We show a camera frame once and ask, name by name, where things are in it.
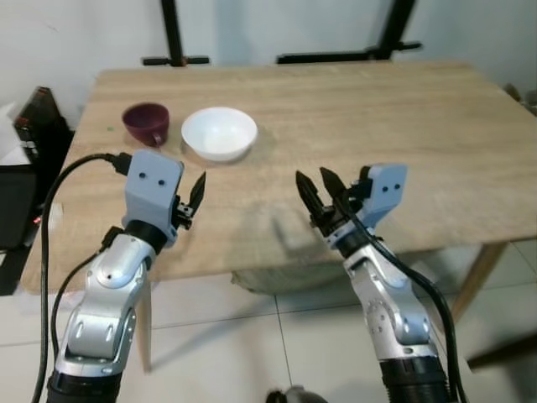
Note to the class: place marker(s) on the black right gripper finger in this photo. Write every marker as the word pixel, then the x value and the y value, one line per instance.
pixel 310 197
pixel 333 189

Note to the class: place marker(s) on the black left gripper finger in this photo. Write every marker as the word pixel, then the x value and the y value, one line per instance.
pixel 198 191

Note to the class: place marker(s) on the white bowl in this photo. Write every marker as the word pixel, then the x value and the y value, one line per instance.
pixel 220 134

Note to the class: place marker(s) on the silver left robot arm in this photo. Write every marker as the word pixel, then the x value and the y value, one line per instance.
pixel 105 294

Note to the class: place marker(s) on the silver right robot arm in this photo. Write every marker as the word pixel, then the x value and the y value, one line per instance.
pixel 382 302

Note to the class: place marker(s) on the maroon cup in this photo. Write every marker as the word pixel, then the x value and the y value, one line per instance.
pixel 144 122

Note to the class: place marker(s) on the wooden table leg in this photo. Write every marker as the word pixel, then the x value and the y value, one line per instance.
pixel 144 327
pixel 478 281

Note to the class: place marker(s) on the black case red trim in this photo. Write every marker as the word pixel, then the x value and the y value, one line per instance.
pixel 46 126

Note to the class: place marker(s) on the black side unit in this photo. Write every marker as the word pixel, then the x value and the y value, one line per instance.
pixel 17 218

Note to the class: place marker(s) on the thin black metal stand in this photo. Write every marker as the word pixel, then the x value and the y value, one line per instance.
pixel 173 25

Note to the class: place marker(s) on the wide black metal stand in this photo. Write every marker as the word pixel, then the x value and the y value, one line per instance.
pixel 400 21

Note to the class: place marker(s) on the grey robot right foot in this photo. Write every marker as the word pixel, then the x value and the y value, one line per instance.
pixel 287 395

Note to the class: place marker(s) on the white paper sheet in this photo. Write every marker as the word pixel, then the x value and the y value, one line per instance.
pixel 13 138

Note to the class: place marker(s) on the dark wooden beam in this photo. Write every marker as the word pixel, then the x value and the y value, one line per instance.
pixel 503 353

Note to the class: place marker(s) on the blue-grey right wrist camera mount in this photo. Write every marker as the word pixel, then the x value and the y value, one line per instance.
pixel 384 189

